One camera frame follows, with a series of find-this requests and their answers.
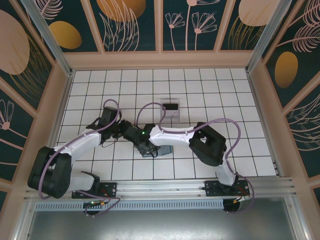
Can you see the wall panel pale circle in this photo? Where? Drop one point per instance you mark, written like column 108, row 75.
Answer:
column 15, row 50
column 240, row 30

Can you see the wall panel with golden oval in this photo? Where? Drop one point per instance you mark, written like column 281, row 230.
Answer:
column 65, row 35
column 287, row 70

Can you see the grey metal sheet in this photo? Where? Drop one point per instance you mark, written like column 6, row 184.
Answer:
column 160, row 225

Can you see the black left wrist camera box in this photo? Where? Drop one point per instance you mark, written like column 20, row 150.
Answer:
column 110, row 114

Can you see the aluminium table edge strip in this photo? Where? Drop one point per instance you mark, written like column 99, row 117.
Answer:
column 66, row 95
column 264, row 125

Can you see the teal leather card holder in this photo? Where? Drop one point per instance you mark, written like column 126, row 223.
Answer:
column 166, row 150

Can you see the aluminium corner post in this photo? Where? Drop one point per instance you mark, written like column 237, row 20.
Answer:
column 266, row 37
column 51, row 40

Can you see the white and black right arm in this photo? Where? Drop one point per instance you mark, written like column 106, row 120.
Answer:
column 172, row 136

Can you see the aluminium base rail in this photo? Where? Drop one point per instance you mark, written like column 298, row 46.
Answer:
column 160, row 186

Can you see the wall panel with flowers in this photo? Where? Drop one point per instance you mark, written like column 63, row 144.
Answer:
column 190, row 40
column 12, row 140

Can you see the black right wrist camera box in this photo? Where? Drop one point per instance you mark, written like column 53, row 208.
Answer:
column 132, row 135

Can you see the wall panel with leaf lines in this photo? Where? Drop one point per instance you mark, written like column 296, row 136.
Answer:
column 305, row 135

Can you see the white VIP card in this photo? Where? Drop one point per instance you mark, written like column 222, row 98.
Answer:
column 172, row 115

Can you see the black base electronics module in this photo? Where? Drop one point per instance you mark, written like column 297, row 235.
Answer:
column 96, row 203
column 232, row 206

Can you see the aluminium frame bar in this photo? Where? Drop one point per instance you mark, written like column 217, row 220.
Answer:
column 297, row 220
column 25, row 220

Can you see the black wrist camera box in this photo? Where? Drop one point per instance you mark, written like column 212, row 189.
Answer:
column 132, row 135
column 110, row 114

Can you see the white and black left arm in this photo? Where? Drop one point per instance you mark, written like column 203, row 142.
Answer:
column 82, row 143

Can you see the wall panel golden circle leaves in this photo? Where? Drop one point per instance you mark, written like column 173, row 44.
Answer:
column 147, row 30

